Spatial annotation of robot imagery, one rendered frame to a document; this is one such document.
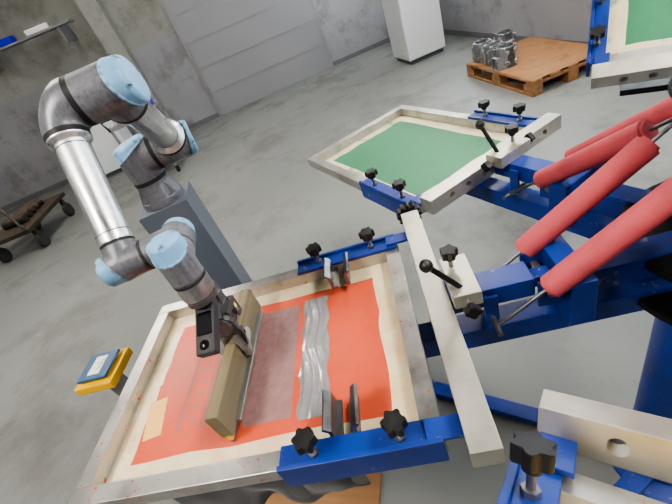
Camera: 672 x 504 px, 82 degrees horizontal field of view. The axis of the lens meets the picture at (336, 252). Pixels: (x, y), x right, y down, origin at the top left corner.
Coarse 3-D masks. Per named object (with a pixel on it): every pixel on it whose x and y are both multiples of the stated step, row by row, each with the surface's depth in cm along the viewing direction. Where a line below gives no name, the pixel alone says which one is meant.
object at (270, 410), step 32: (352, 352) 90; (384, 352) 87; (256, 384) 92; (288, 384) 89; (384, 384) 81; (256, 416) 86; (288, 416) 83; (320, 416) 80; (160, 448) 88; (192, 448) 85
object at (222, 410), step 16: (240, 304) 102; (256, 304) 108; (240, 320) 97; (224, 352) 90; (240, 352) 92; (224, 368) 86; (240, 368) 90; (224, 384) 83; (240, 384) 88; (224, 400) 81; (208, 416) 77; (224, 416) 79; (224, 432) 80
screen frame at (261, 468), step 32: (384, 256) 110; (256, 288) 117; (288, 288) 117; (160, 320) 120; (416, 320) 88; (160, 352) 113; (416, 352) 80; (128, 384) 102; (416, 384) 75; (128, 416) 96; (96, 448) 89; (448, 448) 67; (96, 480) 83; (128, 480) 79; (160, 480) 77; (192, 480) 75; (224, 480) 73; (256, 480) 73
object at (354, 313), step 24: (336, 288) 110; (360, 288) 106; (264, 312) 112; (288, 312) 109; (336, 312) 102; (360, 312) 99; (192, 336) 115; (264, 336) 104; (288, 336) 101; (336, 336) 96; (360, 336) 93; (192, 360) 107; (264, 360) 98
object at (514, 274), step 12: (516, 264) 83; (480, 276) 83; (492, 276) 82; (504, 276) 81; (516, 276) 80; (528, 276) 79; (492, 288) 80; (504, 288) 80; (516, 288) 80; (528, 288) 80; (504, 300) 82; (456, 312) 84
